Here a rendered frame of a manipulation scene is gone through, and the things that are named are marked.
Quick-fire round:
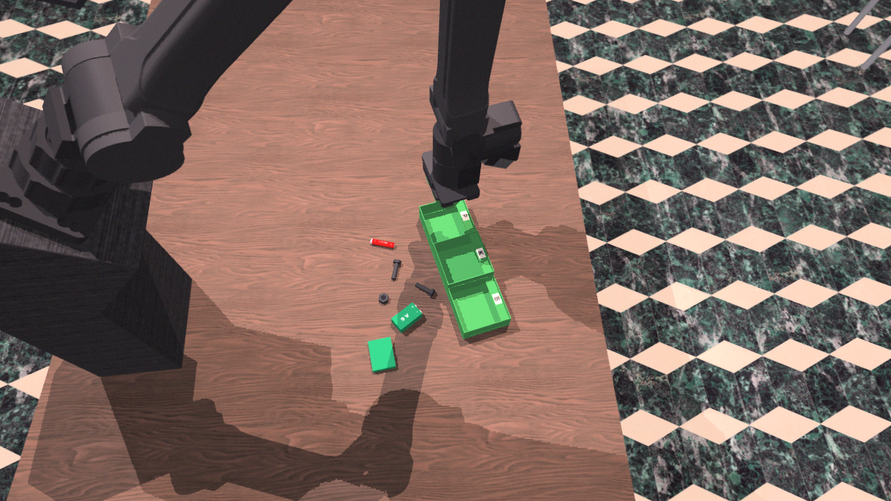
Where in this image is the green 9v battery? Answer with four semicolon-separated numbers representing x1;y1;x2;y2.
391;303;423;333

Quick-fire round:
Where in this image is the red battery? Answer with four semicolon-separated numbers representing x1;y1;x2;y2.
370;239;395;248

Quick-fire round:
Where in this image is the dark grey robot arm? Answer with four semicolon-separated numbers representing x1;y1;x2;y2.
0;0;522;244

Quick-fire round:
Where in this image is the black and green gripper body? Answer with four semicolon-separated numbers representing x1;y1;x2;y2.
422;150;480;208

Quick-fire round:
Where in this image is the green three-compartment tray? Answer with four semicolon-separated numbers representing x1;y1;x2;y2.
419;200;511;339

